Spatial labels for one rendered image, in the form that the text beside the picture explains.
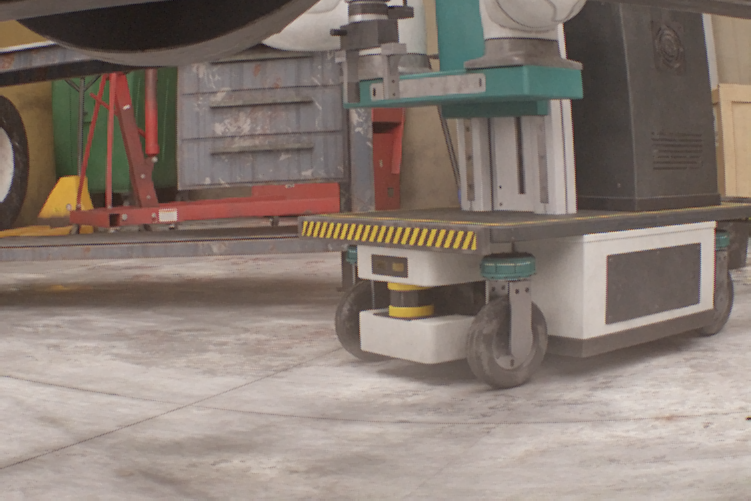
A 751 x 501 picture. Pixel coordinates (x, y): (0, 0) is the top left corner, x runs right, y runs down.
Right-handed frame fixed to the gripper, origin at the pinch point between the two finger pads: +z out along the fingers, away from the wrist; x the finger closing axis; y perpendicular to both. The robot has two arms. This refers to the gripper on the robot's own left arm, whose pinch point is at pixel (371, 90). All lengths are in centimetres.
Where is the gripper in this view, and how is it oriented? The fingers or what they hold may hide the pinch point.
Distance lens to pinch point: 218.6
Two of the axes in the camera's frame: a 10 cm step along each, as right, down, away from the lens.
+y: -8.5, 0.6, -5.2
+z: 0.3, 10.0, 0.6
